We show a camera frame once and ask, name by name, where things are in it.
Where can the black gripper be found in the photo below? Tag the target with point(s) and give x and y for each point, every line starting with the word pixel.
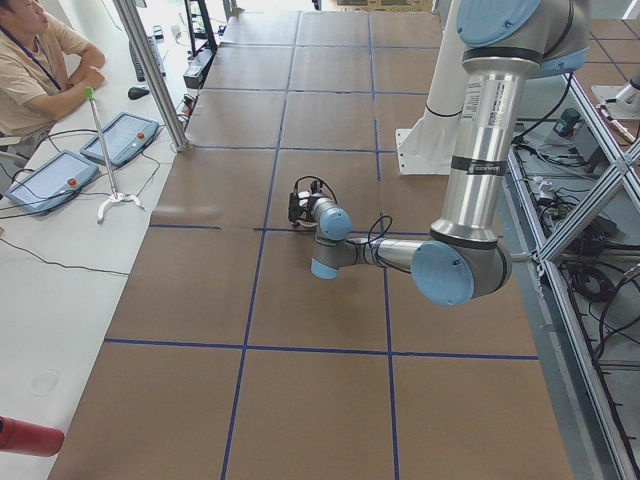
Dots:
pixel 303 208

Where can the white smiley face mug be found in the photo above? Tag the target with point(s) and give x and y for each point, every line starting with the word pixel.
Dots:
pixel 304 199

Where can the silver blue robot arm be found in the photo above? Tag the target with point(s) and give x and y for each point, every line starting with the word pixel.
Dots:
pixel 489 51

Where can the green tipped metal stand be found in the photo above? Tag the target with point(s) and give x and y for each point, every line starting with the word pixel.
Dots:
pixel 116 195

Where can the far blue teach pendant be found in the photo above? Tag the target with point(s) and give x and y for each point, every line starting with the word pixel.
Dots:
pixel 127 135

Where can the blue teach pendant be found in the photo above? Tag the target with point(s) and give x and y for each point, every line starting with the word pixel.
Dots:
pixel 127 135
pixel 52 184

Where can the black computer mouse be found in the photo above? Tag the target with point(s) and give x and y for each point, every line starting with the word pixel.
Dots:
pixel 137 92

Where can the near blue teach pendant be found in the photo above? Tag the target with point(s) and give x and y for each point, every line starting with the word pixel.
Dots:
pixel 52 184

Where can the seated person in beige shirt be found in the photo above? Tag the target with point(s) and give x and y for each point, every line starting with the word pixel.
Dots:
pixel 46 68

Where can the red bottle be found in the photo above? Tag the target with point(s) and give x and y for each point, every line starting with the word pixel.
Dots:
pixel 30 439

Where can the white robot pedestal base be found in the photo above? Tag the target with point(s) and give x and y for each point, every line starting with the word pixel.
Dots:
pixel 427 148

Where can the grey aluminium frame post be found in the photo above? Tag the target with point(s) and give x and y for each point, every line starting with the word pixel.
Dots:
pixel 136 33

